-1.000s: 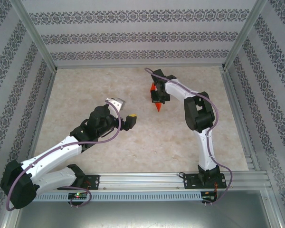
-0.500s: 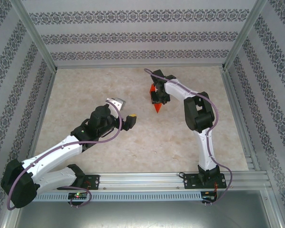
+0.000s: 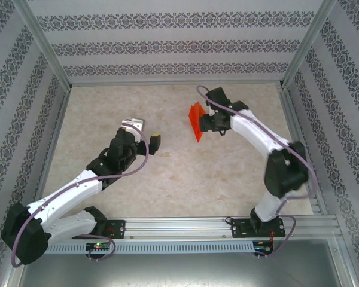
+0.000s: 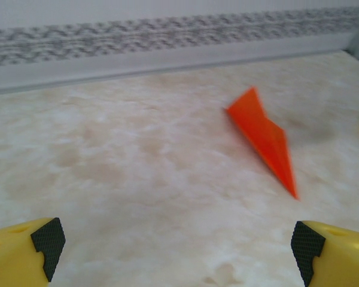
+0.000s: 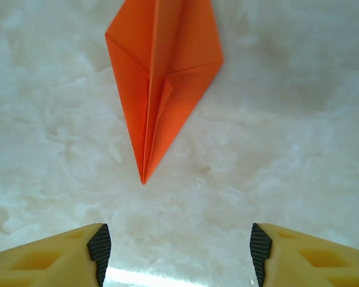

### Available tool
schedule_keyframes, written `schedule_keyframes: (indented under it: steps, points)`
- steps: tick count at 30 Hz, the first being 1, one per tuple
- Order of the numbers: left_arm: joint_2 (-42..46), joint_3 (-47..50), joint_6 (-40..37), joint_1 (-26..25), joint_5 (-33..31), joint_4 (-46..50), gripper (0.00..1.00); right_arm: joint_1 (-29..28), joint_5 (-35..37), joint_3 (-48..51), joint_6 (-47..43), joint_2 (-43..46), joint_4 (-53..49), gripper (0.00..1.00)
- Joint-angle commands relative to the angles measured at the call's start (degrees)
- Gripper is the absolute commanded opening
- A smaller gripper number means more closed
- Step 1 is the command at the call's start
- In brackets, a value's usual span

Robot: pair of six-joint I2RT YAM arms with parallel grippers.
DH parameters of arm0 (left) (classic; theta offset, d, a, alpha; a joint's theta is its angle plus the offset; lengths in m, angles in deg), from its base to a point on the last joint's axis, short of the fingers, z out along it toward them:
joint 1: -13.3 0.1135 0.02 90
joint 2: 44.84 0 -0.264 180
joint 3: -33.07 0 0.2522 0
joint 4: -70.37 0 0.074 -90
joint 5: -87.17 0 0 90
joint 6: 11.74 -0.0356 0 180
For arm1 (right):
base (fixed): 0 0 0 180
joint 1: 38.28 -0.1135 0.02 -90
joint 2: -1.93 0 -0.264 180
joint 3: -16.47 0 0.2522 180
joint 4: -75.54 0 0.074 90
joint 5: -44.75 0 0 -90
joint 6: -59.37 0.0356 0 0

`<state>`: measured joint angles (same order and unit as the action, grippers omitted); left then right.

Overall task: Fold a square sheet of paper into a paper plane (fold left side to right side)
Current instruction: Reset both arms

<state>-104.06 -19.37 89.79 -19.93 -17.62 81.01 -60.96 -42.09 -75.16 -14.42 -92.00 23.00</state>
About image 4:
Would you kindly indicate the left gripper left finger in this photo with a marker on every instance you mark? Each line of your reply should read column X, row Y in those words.
column 15, row 257

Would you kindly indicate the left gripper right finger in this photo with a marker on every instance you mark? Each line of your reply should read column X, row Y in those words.
column 341, row 257

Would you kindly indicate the orange paper sheet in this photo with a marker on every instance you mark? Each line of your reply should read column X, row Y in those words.
column 263, row 134

